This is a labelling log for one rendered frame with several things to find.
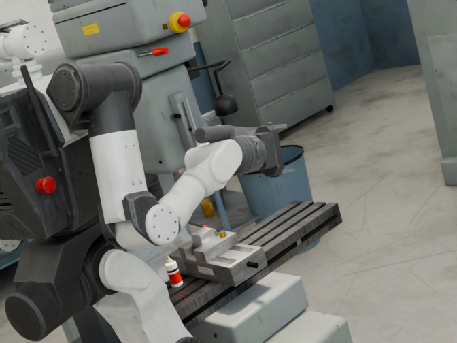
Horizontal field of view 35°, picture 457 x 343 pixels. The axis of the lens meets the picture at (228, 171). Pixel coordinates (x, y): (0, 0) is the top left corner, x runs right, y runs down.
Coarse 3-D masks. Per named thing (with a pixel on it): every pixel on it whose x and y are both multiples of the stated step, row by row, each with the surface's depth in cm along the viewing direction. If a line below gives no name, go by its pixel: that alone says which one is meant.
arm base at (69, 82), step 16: (64, 64) 133; (128, 64) 141; (64, 80) 132; (80, 80) 130; (48, 96) 138; (64, 96) 133; (80, 96) 131; (64, 112) 135; (80, 112) 133; (80, 128) 136
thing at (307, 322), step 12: (312, 312) 246; (288, 324) 243; (300, 324) 241; (312, 324) 239; (324, 324) 236; (336, 324) 235; (276, 336) 238; (288, 336) 236; (300, 336) 233; (312, 336) 231; (324, 336) 230; (336, 336) 233; (348, 336) 237
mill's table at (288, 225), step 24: (288, 216) 281; (312, 216) 273; (336, 216) 279; (240, 240) 272; (264, 240) 265; (288, 240) 262; (312, 240) 270; (168, 288) 250; (192, 288) 243; (216, 288) 240; (240, 288) 247; (192, 312) 234
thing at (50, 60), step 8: (40, 56) 262; (48, 56) 255; (56, 56) 250; (64, 56) 247; (8, 64) 282; (48, 64) 256; (56, 64) 252; (0, 72) 285; (8, 72) 280; (48, 72) 258; (0, 80) 288; (8, 80) 283; (16, 80) 278
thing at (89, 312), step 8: (80, 312) 219; (88, 312) 217; (96, 312) 215; (80, 320) 221; (88, 320) 218; (96, 320) 216; (104, 320) 217; (80, 328) 222; (88, 328) 220; (96, 328) 218; (104, 328) 217; (112, 328) 219; (80, 336) 224; (88, 336) 222; (96, 336) 219; (104, 336) 217; (112, 336) 219
